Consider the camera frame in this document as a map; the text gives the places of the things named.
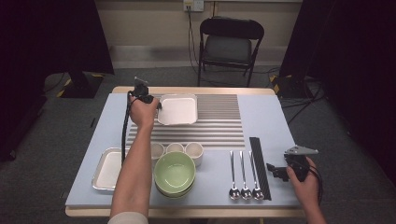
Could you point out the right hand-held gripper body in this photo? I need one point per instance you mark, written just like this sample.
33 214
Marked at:
297 161

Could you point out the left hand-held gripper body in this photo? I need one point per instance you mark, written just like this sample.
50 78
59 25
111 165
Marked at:
141 91

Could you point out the row of black chopsticks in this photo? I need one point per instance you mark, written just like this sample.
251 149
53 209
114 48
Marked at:
260 168

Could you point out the metal spoon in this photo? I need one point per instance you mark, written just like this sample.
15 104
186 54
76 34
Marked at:
234 193
246 193
257 193

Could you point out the person's left hand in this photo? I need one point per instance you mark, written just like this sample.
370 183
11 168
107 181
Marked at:
143 113

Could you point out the person's right hand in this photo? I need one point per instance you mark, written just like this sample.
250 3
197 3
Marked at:
308 193

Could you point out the white ribbed cup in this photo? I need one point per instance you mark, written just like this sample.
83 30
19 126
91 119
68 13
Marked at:
175 147
194 150
158 150

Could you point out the light blue table mat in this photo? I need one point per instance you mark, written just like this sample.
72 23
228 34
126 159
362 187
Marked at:
267 118

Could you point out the small black floor object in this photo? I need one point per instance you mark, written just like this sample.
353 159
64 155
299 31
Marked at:
92 122

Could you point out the black stand base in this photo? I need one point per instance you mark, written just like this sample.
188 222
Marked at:
81 87
289 88

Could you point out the striped woven placemat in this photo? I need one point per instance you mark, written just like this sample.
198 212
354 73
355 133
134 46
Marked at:
218 124

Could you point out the black folding chair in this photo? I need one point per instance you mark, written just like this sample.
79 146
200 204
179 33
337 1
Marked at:
229 49

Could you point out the black curtain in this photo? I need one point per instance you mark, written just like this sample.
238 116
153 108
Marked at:
348 46
46 34

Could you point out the person's left beige sleeve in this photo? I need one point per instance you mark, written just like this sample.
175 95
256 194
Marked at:
129 218

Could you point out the white wall socket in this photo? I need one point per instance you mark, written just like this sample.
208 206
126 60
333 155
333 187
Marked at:
193 5

